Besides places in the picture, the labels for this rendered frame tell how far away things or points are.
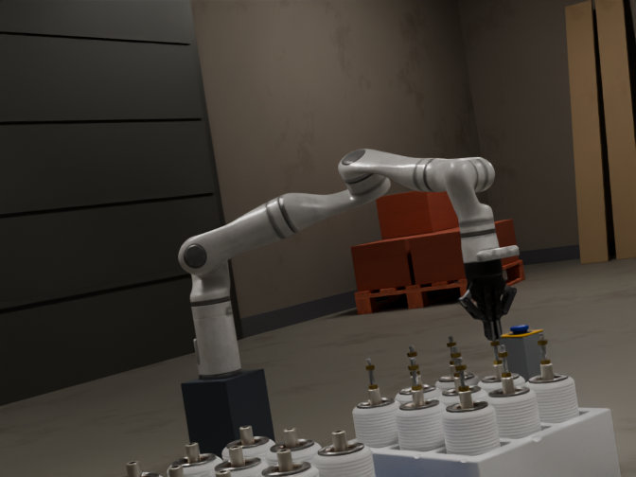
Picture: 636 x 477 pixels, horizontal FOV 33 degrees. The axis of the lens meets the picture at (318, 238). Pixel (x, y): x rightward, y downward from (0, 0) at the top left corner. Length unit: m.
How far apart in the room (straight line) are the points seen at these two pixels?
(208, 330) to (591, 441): 0.89
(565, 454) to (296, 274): 5.16
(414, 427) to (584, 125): 6.82
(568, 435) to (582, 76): 6.88
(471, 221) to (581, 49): 6.77
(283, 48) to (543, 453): 5.62
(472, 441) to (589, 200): 6.71
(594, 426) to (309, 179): 5.38
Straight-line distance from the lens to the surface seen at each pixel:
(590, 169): 8.58
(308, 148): 7.36
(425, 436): 1.99
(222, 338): 2.46
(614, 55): 8.73
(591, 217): 8.51
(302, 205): 2.38
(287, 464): 1.65
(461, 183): 2.11
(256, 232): 2.40
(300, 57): 7.49
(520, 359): 2.33
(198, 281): 2.52
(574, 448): 2.05
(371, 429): 2.07
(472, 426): 1.90
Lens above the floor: 0.61
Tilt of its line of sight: 1 degrees down
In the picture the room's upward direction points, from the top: 9 degrees counter-clockwise
